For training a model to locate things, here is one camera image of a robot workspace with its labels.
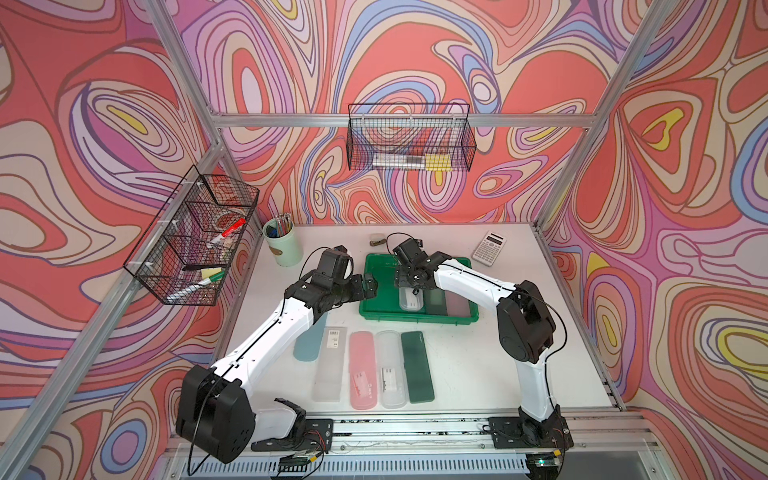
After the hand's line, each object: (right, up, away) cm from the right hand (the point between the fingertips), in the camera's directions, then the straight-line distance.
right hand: (410, 284), depth 95 cm
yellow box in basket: (+8, +38, -4) cm, 39 cm away
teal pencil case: (-32, -18, -5) cm, 37 cm away
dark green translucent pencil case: (+8, -6, +1) cm, 10 cm away
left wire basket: (-59, +12, -18) cm, 63 cm away
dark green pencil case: (+1, -23, -12) cm, 26 cm away
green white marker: (-52, +3, -24) cm, 57 cm away
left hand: (-13, +1, -13) cm, 19 cm away
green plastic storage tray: (-8, -7, -1) cm, 11 cm away
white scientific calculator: (+31, +12, +16) cm, 37 cm away
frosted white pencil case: (-1, -4, -6) cm, 8 cm away
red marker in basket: (-47, +17, -19) cm, 54 cm away
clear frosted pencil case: (-24, -22, -10) cm, 34 cm away
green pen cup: (-43, +14, +4) cm, 45 cm away
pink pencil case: (-14, -23, -13) cm, 30 cm away
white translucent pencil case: (-6, -23, -13) cm, 27 cm away
